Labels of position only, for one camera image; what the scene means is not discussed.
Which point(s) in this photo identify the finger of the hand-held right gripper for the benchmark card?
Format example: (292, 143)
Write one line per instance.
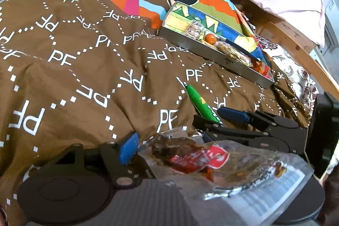
(233, 113)
(238, 134)

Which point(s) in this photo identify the wooden bed frame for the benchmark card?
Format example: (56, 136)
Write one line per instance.
(288, 30)

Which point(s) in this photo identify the red spicy snack packet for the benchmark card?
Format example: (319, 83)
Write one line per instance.
(262, 69)

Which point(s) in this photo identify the brown printed blanket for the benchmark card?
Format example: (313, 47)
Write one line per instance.
(79, 69)

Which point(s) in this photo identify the clear rice crisp packet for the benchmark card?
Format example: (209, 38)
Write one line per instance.
(225, 48)

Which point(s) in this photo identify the white floral quilt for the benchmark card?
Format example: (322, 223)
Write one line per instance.
(299, 75)

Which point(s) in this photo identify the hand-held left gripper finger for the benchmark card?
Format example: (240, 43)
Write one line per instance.
(128, 148)

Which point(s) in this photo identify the clear nut bar packet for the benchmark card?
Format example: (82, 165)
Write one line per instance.
(194, 30)

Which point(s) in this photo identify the clear packet with red label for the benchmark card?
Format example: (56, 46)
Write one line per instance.
(198, 157)

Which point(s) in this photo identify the tangerine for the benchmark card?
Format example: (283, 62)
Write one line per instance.
(210, 38)

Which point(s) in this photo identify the metal tray with cartoon liner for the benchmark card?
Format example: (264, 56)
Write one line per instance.
(225, 61)

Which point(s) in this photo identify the green snack packet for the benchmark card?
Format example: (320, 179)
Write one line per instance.
(202, 103)

